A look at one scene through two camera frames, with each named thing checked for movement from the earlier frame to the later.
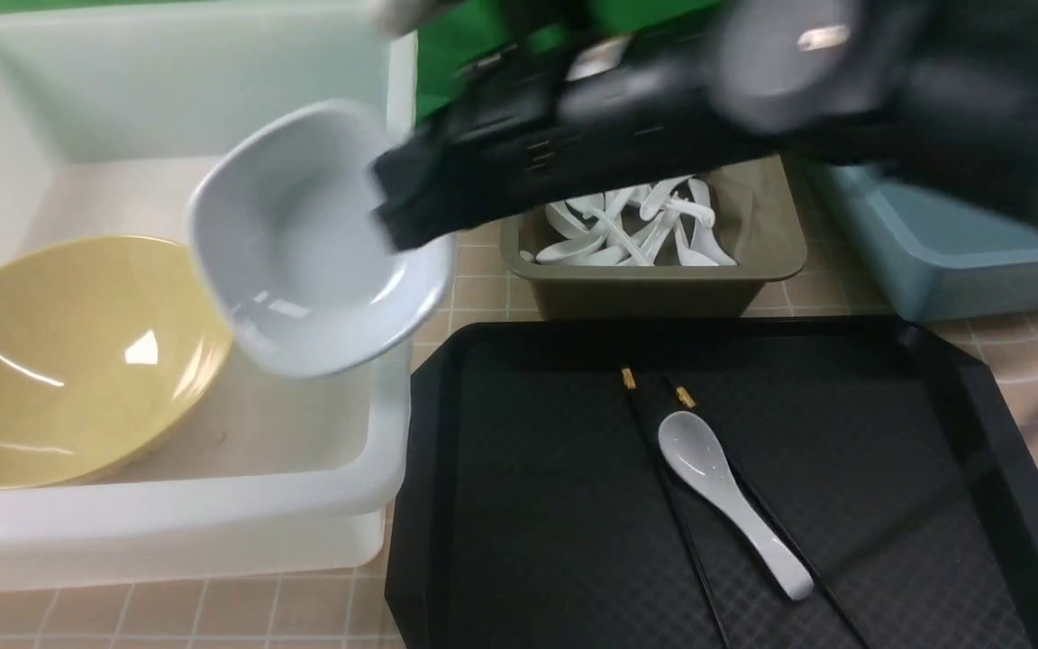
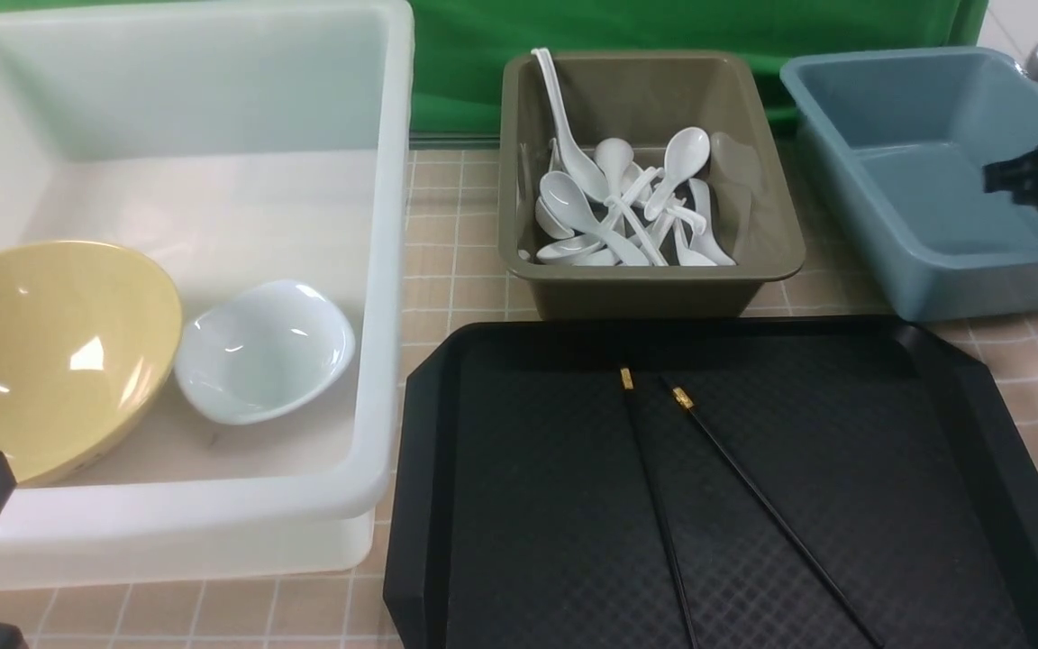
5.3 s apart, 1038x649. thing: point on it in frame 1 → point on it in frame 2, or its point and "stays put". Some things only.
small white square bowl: (304, 276) → (259, 355)
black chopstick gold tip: (820, 588) → (686, 403)
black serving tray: (540, 507) stays put
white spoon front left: (575, 251) stays put
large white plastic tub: (62, 124) → (336, 126)
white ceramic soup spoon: (698, 460) → (568, 196)
